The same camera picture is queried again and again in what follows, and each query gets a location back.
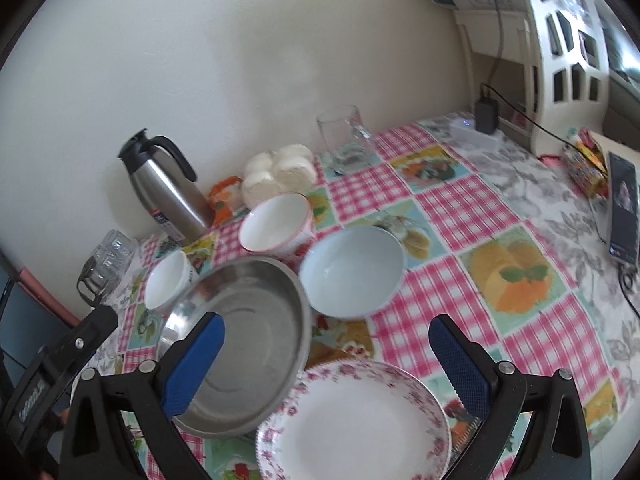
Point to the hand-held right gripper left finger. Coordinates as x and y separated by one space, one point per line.
196 360

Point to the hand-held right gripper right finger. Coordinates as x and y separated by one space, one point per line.
460 365

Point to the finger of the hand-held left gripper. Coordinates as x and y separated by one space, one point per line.
87 332

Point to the stainless steel bowl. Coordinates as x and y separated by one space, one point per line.
260 330

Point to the floral rimmed white plate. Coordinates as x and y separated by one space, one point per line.
350 430

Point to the pale blue bowl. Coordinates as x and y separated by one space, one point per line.
350 275

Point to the red rimmed white bowl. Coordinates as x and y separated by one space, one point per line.
272 225

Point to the dark blue panel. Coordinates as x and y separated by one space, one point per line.
25 320

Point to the clear drinking glass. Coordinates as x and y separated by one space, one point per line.
119 244
109 269

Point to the small white bowl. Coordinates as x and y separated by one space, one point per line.
165 280

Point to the stainless steel thermos jug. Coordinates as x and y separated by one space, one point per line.
170 190

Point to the orange snack packet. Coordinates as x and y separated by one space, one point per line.
225 197

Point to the bag of white steamed buns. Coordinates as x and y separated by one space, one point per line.
280 172

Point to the smartphone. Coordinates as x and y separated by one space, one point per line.
624 205

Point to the white power strip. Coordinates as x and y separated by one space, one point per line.
467 136

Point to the colourful snack packet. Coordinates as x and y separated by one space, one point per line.
582 165

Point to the black charger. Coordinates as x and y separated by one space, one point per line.
486 116

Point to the clear glass mug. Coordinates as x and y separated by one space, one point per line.
342 140

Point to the white lattice shelf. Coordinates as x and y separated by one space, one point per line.
542 45

